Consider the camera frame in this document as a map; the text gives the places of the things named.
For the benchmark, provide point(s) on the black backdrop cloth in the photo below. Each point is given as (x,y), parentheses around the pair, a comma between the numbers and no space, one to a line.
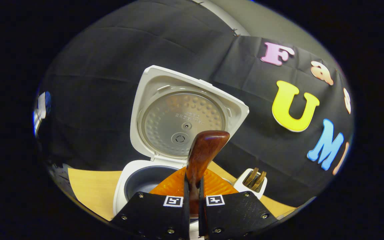
(95,100)

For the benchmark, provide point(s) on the brown wooden spoon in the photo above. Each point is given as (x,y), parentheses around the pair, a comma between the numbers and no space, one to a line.
(207,146)

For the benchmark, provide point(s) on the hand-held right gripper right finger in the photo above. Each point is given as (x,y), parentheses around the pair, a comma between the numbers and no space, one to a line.
(235,213)

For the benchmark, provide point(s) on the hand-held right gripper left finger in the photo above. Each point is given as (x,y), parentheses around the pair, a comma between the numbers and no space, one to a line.
(152,213)

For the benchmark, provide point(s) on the white toaster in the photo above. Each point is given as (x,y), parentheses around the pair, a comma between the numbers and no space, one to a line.
(240,187)

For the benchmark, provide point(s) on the white rice cooker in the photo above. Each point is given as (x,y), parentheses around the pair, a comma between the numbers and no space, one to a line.
(185,113)

